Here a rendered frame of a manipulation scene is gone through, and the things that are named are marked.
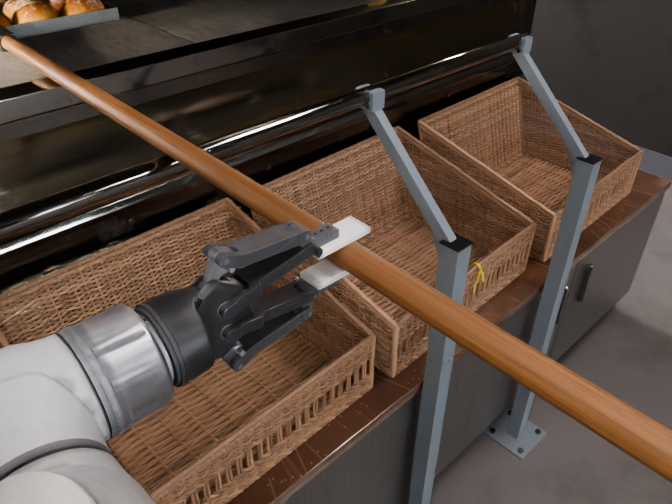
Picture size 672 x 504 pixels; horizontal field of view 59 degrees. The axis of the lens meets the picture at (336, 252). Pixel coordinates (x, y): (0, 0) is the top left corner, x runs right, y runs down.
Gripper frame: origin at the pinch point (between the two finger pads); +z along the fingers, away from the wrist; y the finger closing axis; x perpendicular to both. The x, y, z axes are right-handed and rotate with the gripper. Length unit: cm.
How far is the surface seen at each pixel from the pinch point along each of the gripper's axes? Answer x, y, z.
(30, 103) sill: -71, 3, -5
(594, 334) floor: -19, 119, 150
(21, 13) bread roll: -108, -3, 8
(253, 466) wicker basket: -21, 57, 0
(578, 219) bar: -12, 38, 87
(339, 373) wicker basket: -22, 50, 21
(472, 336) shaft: 17.1, -0.7, -0.7
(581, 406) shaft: 26.7, -0.6, -0.7
